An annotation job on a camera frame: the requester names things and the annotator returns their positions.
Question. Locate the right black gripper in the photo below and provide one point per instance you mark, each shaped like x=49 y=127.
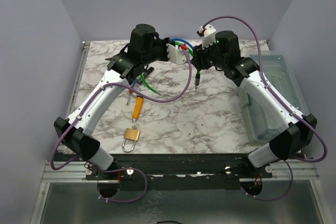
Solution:
x=198 y=60

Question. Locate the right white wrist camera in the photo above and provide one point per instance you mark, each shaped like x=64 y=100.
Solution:
x=207 y=33

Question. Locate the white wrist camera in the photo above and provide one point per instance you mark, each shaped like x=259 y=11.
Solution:
x=207 y=33
x=175 y=53

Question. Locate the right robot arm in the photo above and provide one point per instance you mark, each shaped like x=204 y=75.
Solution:
x=220 y=49

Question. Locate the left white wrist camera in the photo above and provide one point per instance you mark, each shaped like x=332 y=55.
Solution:
x=175 y=53

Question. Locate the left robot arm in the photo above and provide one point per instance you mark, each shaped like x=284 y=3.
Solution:
x=144 y=48

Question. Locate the brass padlock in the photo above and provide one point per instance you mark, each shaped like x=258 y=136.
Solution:
x=131 y=135

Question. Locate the blue red screwdriver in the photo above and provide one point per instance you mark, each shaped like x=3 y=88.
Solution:
x=130 y=91

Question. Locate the black T-shaped tool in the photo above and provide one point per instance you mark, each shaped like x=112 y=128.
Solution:
x=148 y=71

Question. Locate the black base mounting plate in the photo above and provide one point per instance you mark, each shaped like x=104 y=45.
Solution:
x=135 y=172

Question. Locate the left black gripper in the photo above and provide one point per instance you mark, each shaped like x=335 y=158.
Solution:
x=163 y=42

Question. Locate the blue cable lock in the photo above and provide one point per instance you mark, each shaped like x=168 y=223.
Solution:
x=182 y=41

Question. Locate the orange utility knife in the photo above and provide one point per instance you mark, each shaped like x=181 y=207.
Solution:
x=137 y=108

